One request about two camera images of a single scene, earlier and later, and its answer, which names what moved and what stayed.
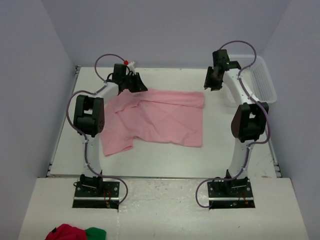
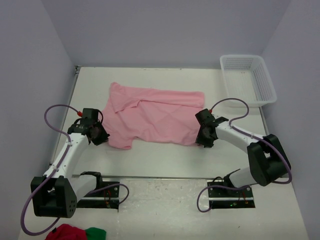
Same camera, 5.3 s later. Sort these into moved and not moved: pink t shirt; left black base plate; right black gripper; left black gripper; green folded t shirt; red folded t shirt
Moved: right black gripper; left black gripper
Not moved: red folded t shirt; left black base plate; green folded t shirt; pink t shirt
